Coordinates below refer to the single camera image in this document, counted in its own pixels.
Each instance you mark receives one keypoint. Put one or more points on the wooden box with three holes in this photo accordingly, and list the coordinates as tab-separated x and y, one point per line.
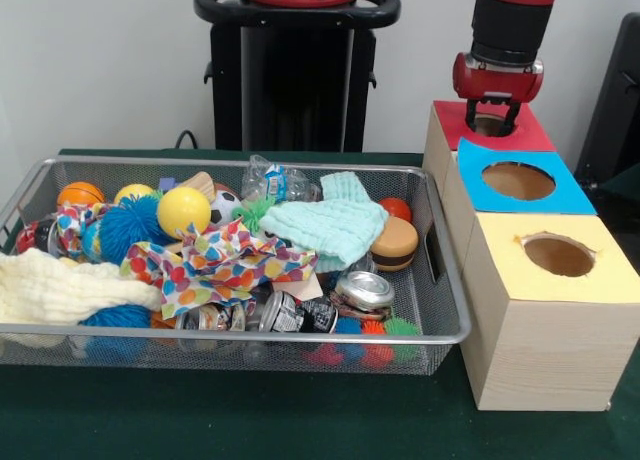
540	340

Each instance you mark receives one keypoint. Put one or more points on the shallow clear mesh bin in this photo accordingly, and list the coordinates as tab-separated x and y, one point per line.
430	310

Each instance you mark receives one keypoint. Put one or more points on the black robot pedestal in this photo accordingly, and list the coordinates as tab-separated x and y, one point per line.
295	80

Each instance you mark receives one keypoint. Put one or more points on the red ball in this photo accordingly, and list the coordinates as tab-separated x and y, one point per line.
397	209

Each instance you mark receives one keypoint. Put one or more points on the dark green table cloth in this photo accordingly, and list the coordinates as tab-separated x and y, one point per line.
250	420

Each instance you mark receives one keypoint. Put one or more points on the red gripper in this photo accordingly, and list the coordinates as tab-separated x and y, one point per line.
495	83

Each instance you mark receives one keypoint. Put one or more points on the blue spiky ball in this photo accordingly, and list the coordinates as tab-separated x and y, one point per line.
130	228
118	317

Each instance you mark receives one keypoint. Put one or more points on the cream yellow cloth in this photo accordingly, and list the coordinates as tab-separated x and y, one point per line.
55	288

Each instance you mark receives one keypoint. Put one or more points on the colourful polka dot cloth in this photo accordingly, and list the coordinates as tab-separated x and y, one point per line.
235	270

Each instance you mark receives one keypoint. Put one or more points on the toy hamburger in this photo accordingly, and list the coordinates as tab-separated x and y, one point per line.
395	245

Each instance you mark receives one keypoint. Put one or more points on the mint green cloth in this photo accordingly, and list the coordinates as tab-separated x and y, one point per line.
335	225

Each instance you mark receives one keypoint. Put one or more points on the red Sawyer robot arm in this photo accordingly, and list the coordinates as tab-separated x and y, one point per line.
512	20

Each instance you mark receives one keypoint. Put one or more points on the black stand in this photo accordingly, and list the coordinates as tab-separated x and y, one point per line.
615	110

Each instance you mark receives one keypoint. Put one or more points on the crushed silver can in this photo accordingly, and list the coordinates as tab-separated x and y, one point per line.
365	290

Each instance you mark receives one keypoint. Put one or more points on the orange toy basketball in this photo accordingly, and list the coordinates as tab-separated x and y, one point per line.
80	194

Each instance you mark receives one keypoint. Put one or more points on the crushed clear plastic bottle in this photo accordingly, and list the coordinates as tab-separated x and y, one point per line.
275	180

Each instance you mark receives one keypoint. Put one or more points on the large yellow ball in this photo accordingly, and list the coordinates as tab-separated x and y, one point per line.
184	210

